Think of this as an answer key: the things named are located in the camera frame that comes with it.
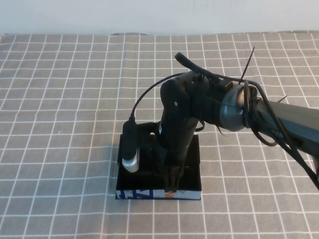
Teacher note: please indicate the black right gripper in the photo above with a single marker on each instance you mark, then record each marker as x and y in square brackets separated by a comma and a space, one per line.
[175, 139]

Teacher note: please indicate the right robot arm black grey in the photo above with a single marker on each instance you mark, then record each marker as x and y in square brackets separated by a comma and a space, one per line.
[286, 112]

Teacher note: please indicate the black glasses case printed side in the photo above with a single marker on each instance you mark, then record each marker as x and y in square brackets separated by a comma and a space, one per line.
[189, 195]

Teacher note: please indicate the grey white-checked tablecloth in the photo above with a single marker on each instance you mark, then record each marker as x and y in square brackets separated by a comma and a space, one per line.
[62, 99]

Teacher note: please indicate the black zip tie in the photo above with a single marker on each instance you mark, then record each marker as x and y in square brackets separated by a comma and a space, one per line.
[248, 64]

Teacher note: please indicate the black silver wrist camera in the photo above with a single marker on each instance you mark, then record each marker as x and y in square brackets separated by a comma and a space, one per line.
[130, 147]

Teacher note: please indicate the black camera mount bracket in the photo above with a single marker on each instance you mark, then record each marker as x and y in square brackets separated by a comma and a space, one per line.
[147, 129]

